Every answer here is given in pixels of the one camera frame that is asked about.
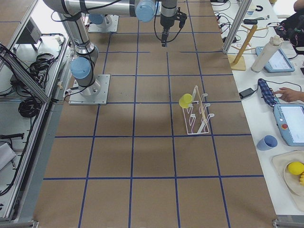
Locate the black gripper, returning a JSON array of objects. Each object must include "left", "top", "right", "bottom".
[{"left": 160, "top": 14, "right": 174, "bottom": 47}]

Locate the yellow ikea cup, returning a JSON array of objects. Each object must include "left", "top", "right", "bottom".
[{"left": 179, "top": 94, "right": 193, "bottom": 108}]

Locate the blue cup on side table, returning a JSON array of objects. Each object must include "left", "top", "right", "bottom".
[{"left": 256, "top": 135, "right": 277, "bottom": 151}]

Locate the person's hand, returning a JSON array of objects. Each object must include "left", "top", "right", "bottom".
[{"left": 274, "top": 87, "right": 304, "bottom": 102}]

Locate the wooden mug tree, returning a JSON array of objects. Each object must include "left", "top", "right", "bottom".
[{"left": 228, "top": 25, "right": 267, "bottom": 71}]

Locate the white cylinder tube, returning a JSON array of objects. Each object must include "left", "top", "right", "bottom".
[{"left": 251, "top": 35, "right": 284, "bottom": 72}]

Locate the black power adapter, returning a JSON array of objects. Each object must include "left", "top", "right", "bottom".
[{"left": 239, "top": 88, "right": 255, "bottom": 99}]

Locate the upper blue teach pendant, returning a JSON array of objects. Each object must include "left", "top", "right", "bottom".
[{"left": 264, "top": 49, "right": 295, "bottom": 73}]

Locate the blue teach pendant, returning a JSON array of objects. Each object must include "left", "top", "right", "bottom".
[
  {"left": 273, "top": 104, "right": 304, "bottom": 146},
  {"left": 264, "top": 49, "right": 295, "bottom": 73}
]

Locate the folded plaid umbrella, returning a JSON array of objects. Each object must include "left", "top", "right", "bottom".
[{"left": 257, "top": 78, "right": 279, "bottom": 107}]

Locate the grey control box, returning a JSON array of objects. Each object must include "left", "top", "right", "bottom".
[{"left": 16, "top": 17, "right": 42, "bottom": 50}]

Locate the lower blue teach pendant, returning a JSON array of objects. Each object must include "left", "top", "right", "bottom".
[{"left": 273, "top": 104, "right": 304, "bottom": 146}]

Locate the yellow lemon toy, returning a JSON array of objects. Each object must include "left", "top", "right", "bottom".
[{"left": 287, "top": 161, "right": 304, "bottom": 175}]

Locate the beige side tray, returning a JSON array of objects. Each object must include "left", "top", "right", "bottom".
[{"left": 272, "top": 151, "right": 304, "bottom": 212}]

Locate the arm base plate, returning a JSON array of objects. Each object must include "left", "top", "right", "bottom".
[
  {"left": 88, "top": 14, "right": 119, "bottom": 33},
  {"left": 68, "top": 75, "right": 110, "bottom": 105}
]

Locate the white wire cup rack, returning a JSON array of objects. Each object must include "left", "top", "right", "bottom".
[{"left": 182, "top": 85, "right": 215, "bottom": 135}]

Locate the coiled black cable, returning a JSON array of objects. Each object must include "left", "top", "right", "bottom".
[{"left": 18, "top": 97, "right": 40, "bottom": 118}]

